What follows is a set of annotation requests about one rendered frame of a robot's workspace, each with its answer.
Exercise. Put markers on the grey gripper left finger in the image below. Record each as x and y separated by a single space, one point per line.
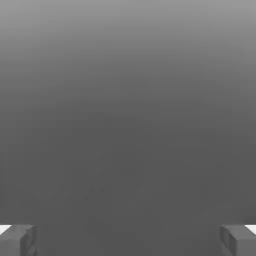
14 242

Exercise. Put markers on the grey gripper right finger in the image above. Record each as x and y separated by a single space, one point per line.
242 242

